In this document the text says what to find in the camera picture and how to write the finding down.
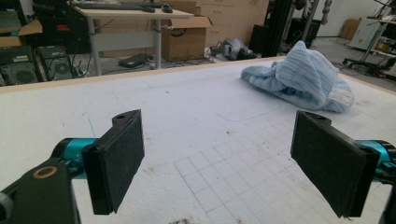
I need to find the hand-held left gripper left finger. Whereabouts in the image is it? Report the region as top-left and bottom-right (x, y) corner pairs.
(81, 108), (146, 216)

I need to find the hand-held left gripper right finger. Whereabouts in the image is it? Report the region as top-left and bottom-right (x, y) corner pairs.
(290, 110), (381, 218)

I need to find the blue striped towel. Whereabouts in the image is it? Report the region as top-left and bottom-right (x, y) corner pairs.
(240, 40), (356, 114)

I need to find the white foam mat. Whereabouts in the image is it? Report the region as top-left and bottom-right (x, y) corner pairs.
(0, 57), (396, 224)

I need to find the flat black device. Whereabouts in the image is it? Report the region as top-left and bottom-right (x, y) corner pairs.
(118, 52), (154, 69)

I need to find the black computer tower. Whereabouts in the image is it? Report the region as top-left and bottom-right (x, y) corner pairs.
(35, 45), (75, 82)
(0, 45), (40, 87)

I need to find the white panel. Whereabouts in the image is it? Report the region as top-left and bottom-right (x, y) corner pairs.
(347, 17), (390, 51)

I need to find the small cardboard box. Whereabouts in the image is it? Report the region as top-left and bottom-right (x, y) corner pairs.
(338, 18), (362, 41)

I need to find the light desk with white legs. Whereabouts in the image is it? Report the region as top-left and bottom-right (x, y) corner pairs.
(73, 3), (195, 77)

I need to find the grey rounded machine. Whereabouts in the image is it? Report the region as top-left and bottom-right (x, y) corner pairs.
(209, 37), (258, 62)

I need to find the black keyboard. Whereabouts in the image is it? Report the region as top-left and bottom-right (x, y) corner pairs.
(76, 1), (157, 14)

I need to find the cardboard box with open flap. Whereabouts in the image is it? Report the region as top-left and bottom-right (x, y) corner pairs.
(0, 18), (44, 49)

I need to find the light wooden cabinet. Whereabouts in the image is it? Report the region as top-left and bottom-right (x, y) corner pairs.
(198, 0), (271, 49)

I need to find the black metal frame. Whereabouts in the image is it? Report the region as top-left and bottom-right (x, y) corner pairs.
(261, 0), (294, 59)

